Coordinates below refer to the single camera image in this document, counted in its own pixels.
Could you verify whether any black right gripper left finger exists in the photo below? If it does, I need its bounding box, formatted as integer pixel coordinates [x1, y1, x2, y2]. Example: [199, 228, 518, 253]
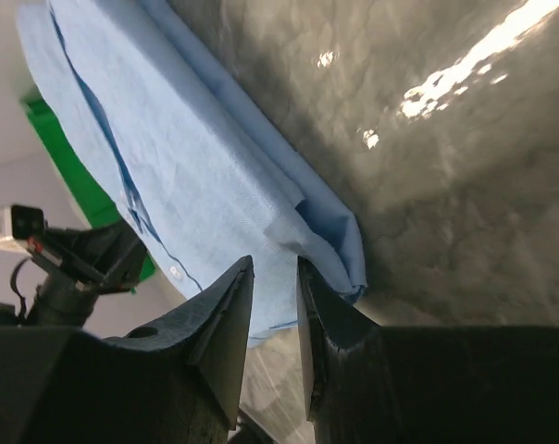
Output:
[0, 256, 254, 443]

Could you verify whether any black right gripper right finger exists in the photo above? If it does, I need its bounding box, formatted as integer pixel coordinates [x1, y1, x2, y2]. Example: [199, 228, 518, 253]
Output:
[296, 259, 559, 443]

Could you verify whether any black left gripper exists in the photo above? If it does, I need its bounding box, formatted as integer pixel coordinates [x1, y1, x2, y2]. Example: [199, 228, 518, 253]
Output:
[0, 219, 147, 327]

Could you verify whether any light blue long sleeve shirt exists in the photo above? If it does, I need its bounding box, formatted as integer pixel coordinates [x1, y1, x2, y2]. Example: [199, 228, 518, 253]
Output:
[17, 1, 366, 345]

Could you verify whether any green plastic bin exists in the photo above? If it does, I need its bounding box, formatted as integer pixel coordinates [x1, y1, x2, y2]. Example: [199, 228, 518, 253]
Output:
[20, 98, 155, 282]

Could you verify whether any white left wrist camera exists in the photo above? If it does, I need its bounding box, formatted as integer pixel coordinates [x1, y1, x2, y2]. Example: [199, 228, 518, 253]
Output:
[0, 204, 46, 254]

